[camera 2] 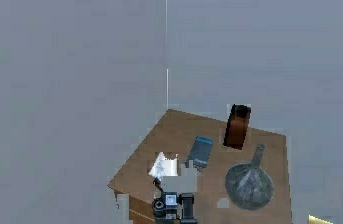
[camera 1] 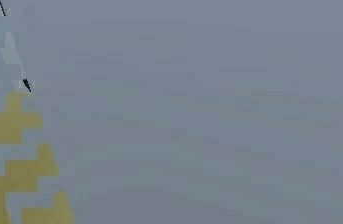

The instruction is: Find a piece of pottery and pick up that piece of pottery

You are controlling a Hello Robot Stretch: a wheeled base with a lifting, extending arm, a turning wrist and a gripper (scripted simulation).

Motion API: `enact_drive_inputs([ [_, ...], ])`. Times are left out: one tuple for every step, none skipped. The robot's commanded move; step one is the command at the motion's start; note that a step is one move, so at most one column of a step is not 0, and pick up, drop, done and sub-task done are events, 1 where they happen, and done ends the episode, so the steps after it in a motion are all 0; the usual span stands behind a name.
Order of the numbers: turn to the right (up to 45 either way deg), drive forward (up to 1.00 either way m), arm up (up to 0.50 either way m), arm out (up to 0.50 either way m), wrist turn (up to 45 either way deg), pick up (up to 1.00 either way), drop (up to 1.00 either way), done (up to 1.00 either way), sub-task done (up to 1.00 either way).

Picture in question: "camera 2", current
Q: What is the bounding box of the yellow object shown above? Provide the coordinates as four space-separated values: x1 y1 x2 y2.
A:
308 214 335 224

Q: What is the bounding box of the brown cylindrical vase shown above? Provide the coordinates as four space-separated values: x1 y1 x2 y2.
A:
222 103 252 151

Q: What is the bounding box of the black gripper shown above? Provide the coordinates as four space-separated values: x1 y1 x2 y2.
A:
151 197 167 220

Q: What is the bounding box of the white crumpled paper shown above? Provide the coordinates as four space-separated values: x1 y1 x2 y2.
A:
147 151 179 181

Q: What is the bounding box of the dark grey blue book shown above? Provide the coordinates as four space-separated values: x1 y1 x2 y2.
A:
187 135 214 169

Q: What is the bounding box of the pale grey box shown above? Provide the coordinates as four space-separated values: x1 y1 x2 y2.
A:
160 159 199 194

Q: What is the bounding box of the brown wooden table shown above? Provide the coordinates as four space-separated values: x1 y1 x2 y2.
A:
107 108 294 224

